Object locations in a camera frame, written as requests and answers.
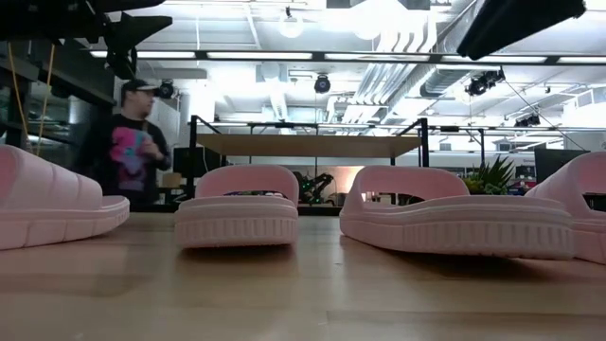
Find black computer monitor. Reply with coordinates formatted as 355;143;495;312
172;145;222;177
534;149;591;188

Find wooden shelf with black frame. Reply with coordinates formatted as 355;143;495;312
187;115;431;200

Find round white pendant lamp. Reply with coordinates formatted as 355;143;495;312
277;5;305;39

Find pink rubber slide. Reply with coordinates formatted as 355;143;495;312
524;151;606;265
0;144;131;251
173;164;300;249
339;164;576;261

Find person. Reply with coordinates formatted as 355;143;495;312
74;78;172;212

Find overhead bar with light strips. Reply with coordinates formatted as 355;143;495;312
89;48;606;66

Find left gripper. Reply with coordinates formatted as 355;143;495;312
56;0;174;80

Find yellow hanging cable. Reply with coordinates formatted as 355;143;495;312
36;45;56;155
7;42;33;153

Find black ceiling spotlight cluster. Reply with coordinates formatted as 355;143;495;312
465;68;507;98

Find background robot with green lights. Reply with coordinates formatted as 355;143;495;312
293;170;335;206

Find green spiky potted plant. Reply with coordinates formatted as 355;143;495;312
461;154;517;196

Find small black ceiling spotlights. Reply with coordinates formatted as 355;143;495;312
514;113;542;128

